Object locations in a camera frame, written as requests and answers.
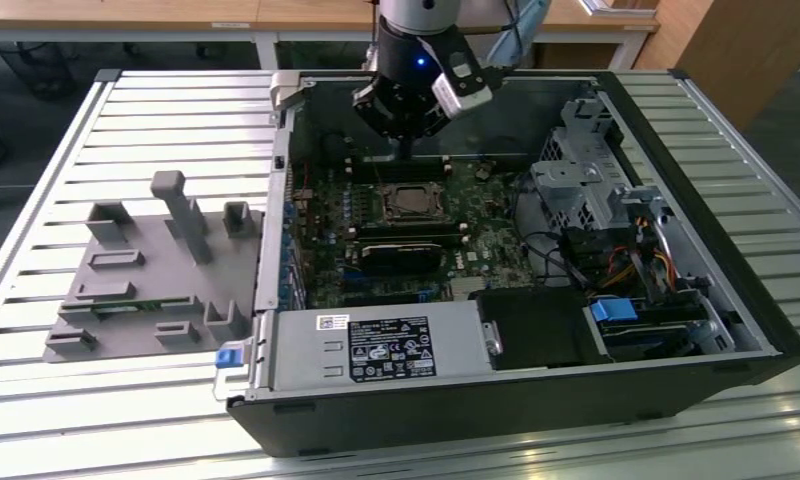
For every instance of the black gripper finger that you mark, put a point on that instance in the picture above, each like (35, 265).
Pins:
(407, 147)

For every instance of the silver CPU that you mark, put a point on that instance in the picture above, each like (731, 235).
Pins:
(415, 199)

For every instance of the CPU socket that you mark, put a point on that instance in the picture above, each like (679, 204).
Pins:
(384, 220)

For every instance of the green motherboard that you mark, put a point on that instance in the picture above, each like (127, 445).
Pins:
(494, 240)

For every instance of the grey metal drive cage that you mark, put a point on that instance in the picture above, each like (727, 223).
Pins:
(567, 175)

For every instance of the small silver heatsink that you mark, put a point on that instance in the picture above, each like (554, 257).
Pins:
(467, 287)

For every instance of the black plastic shroud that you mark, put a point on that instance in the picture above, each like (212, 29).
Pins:
(540, 325)

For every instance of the grey power supply unit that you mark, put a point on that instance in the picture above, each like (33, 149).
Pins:
(307, 350)

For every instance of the grey parts rack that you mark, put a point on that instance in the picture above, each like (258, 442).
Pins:
(153, 260)

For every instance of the blue disk carrier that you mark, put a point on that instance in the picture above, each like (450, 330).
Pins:
(614, 310)

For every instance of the green RAM stick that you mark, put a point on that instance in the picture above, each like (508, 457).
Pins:
(147, 304)

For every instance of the blue case latch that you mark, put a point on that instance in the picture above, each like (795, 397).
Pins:
(227, 359)

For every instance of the wooden cabinet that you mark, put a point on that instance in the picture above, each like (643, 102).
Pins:
(741, 50)

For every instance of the black PC case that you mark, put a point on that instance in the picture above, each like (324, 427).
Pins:
(440, 415)

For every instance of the grey metal disk bay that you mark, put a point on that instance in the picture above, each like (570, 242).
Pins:
(714, 340)

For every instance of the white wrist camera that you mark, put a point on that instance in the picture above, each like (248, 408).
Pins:
(463, 95)

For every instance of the wooden desk white frame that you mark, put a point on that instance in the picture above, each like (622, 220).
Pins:
(173, 15)

